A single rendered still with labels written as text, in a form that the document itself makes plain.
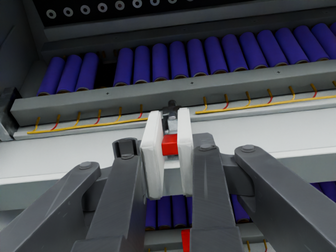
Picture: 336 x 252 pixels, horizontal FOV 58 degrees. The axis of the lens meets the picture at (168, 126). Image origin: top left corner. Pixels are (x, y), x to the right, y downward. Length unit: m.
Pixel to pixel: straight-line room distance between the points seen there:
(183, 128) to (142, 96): 0.13
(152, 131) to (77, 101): 0.15
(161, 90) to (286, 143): 0.12
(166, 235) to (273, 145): 0.19
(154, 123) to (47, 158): 0.15
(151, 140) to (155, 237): 0.26
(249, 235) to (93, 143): 0.22
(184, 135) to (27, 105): 0.21
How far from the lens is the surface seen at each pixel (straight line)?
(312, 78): 0.32
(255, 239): 0.41
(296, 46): 0.35
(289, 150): 0.27
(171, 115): 0.25
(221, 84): 0.29
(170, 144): 0.19
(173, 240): 0.40
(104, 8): 0.39
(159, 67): 0.33
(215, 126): 0.28
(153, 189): 0.15
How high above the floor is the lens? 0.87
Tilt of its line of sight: 24 degrees down
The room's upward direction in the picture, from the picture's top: 7 degrees counter-clockwise
